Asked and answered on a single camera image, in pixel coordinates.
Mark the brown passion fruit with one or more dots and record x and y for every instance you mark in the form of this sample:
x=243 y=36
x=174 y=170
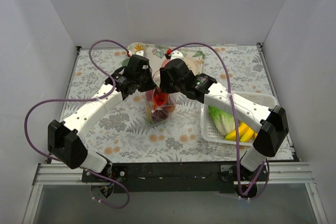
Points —
x=158 y=116

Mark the lychee bunch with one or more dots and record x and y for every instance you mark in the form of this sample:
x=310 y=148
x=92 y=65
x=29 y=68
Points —
x=159 y=98

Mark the clear orange-zip bag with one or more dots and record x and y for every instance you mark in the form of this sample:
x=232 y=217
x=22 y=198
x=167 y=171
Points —
x=150 y=105

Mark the white plastic basket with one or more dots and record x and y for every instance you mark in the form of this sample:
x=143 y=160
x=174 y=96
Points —
x=209 y=131

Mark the green cup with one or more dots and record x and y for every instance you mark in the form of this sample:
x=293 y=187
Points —
x=125 y=62

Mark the leaf-print serving tray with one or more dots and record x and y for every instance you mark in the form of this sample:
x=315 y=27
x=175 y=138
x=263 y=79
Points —
x=156 y=56

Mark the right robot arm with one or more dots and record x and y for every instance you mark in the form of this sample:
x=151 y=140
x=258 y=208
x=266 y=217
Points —
x=270 y=124

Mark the red apple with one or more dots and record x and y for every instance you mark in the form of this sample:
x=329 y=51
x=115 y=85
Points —
x=169 y=109

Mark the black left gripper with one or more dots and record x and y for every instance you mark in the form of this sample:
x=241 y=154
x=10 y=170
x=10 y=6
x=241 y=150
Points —
x=147 y=83

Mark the floral table mat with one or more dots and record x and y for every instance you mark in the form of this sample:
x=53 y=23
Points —
x=123 y=134

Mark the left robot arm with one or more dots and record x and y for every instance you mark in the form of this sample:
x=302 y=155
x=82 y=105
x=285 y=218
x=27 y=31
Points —
x=65 y=138

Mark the pink cream plate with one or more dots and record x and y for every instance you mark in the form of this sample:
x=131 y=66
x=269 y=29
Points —
x=189 y=62

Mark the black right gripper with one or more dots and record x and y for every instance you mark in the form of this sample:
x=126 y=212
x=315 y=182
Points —
x=165 y=84

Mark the flower-print bowl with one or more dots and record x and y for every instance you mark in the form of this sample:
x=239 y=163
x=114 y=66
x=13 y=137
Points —
x=137 y=46

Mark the yellow banana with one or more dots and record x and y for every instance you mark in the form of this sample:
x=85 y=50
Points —
x=245 y=134

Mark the green lettuce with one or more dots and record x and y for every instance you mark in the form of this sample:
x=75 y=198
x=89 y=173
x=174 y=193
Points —
x=223 y=121

